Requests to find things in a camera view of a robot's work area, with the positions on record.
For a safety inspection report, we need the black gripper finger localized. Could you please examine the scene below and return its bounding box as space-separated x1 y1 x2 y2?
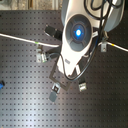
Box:
49 83 60 102

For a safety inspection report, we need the black perforated board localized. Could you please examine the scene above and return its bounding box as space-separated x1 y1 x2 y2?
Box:
0 11 128 128

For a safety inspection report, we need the white cable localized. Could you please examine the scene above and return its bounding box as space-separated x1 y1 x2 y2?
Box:
0 32 128 53

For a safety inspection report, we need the grey cable clip bottom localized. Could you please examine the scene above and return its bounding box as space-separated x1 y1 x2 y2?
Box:
79 79 87 92

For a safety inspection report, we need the grey cable clip right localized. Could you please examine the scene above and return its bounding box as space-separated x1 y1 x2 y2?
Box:
101 38 108 52

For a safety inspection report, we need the grey cable clip left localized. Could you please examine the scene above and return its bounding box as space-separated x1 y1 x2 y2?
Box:
36 48 46 63

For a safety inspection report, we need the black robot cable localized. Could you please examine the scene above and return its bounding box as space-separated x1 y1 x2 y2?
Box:
60 0 118 81

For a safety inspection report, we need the grey cable clip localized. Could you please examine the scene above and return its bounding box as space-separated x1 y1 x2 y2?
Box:
36 48 46 63
101 38 108 52
79 79 87 92

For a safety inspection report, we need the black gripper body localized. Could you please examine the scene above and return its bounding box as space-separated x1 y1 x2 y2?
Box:
49 62 74 91

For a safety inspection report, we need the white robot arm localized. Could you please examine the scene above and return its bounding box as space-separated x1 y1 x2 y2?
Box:
55 0 125 81

